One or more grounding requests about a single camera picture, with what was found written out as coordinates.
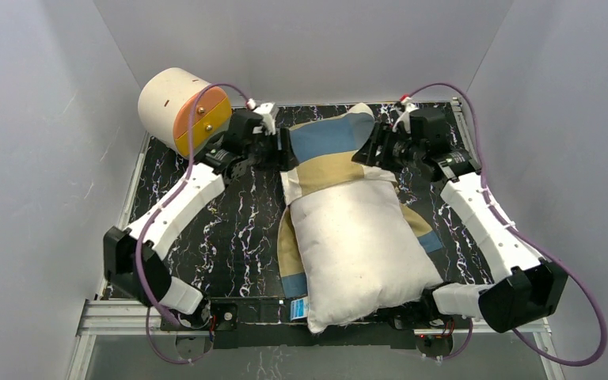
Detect blue pillow label tag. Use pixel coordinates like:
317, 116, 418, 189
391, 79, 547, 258
289, 296, 310, 321

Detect white pillow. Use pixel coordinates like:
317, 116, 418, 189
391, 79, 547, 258
289, 180, 443, 334

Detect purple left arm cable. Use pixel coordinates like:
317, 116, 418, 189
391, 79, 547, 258
134, 82, 253, 367

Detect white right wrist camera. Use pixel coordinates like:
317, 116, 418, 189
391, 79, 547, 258
392, 94, 419, 134

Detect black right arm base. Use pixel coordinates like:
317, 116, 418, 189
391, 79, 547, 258
376, 294, 473, 363

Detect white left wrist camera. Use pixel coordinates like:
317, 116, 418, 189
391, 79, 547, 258
245, 98, 279, 135

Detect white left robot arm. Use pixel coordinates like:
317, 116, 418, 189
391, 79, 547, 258
103, 103, 374, 325

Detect aluminium table frame rail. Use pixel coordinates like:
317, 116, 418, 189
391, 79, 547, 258
66, 97, 568, 380

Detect round cream drawer cabinet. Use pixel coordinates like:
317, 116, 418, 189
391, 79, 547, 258
137, 67, 232, 158

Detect blue beige white pillowcase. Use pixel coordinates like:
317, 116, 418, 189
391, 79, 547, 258
277, 120, 442, 298

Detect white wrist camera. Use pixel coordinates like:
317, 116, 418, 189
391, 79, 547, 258
245, 98, 279, 135
392, 94, 419, 134

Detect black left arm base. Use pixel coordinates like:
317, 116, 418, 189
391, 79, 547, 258
160, 298, 238, 358

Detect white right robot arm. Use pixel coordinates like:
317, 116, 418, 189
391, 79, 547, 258
367, 108, 568, 333

